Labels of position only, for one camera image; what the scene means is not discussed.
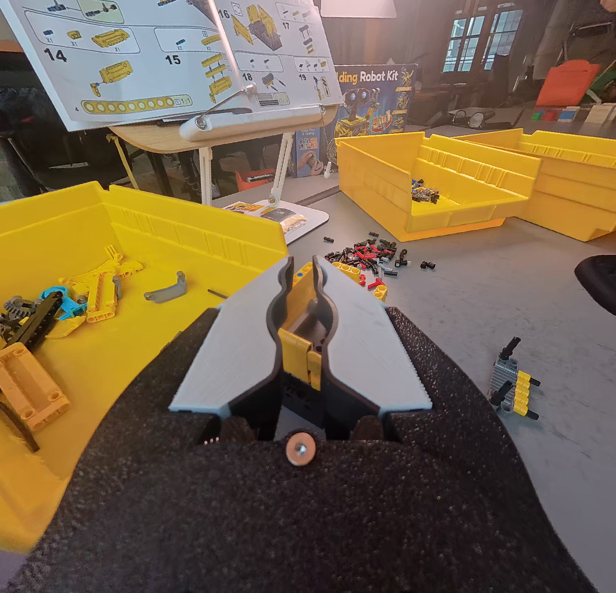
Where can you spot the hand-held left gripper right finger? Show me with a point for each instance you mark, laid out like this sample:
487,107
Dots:
375,357

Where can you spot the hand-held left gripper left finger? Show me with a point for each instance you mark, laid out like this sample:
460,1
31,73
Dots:
226,357

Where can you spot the yellow black lego model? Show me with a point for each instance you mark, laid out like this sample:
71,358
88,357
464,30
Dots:
296,357

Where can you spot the grey lego gear rack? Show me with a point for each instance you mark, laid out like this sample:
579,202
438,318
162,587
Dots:
509,386
498,376

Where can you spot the black lego pin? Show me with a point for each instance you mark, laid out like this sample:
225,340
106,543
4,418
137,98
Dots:
500,392
510,347

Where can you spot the pile of mixed lego parts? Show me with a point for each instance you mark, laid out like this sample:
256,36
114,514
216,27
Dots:
426,192

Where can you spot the yellow plastic bin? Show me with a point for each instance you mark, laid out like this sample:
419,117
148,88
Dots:
563,208
375,184
168,237
577,145

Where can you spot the thin black lego axle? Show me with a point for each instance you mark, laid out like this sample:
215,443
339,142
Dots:
218,293

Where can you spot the grey curved lego piece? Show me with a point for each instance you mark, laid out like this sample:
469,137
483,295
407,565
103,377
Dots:
166,292

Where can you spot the pile of small lego pins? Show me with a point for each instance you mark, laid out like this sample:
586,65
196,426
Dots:
370,256

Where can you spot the yellow lego connector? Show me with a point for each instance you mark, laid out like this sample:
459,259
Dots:
101,290

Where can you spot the lego sticker sheet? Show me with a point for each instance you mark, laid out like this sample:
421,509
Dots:
269,215

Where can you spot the teal lego piece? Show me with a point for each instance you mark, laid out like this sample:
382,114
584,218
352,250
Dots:
67,304

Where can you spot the black lego beam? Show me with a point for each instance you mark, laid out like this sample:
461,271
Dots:
36,321

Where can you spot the dark grey lego gear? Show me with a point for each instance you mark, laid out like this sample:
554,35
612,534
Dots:
19,307

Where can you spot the blue lego set box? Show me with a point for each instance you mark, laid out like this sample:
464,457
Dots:
375,102

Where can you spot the lego instruction booklet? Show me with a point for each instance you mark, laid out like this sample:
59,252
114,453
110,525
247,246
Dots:
120,49

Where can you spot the red plastic crate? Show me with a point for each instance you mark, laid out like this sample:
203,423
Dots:
255,177

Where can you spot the black mesh chair armrest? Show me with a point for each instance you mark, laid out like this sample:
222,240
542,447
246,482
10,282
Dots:
599,282

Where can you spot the black goggles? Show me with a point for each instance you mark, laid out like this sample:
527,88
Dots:
471,118

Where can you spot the small coloured cubes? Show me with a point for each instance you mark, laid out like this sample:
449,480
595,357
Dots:
553,115

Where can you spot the orange plastic container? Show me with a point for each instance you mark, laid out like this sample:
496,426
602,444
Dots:
568,80

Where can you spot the orange lego frame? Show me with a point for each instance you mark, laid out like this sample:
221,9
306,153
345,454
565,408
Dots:
29,386

